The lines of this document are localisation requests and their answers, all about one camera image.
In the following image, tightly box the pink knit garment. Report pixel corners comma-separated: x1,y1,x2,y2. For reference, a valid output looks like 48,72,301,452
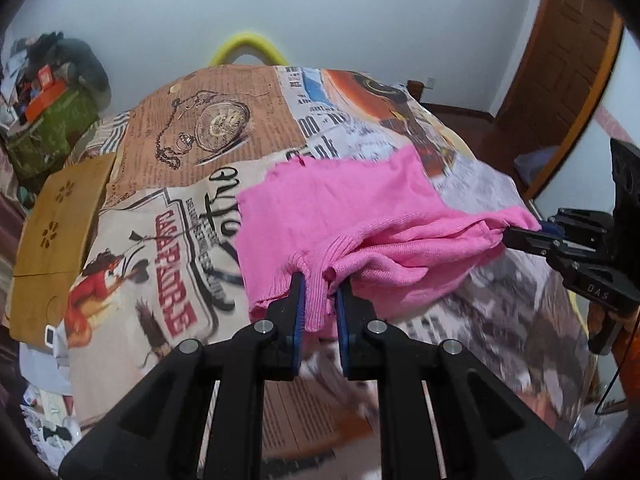
235,146,540,335

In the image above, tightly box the person's right hand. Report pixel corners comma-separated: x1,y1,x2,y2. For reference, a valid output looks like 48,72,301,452
587,302,640,408

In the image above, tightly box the printed patchwork bedspread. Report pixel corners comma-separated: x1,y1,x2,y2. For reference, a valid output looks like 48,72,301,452
63,65,594,479

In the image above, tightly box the brown wooden door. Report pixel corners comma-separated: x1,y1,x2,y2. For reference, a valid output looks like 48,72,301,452
497,0,624,200

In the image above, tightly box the brown perforated cardboard sheet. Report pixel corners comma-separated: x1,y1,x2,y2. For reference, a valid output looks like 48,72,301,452
9,154,116,349

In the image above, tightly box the pink curtain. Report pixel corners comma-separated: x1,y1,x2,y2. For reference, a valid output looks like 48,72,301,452
0,153,25,314

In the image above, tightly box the green fabric storage bag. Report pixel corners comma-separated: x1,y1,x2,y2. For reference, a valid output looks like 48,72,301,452
6,88,98,180

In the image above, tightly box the orange box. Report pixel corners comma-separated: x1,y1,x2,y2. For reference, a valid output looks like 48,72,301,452
25,80,66,122

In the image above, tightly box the yellow foam tube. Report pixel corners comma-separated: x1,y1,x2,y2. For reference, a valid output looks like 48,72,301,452
208,32,288,66

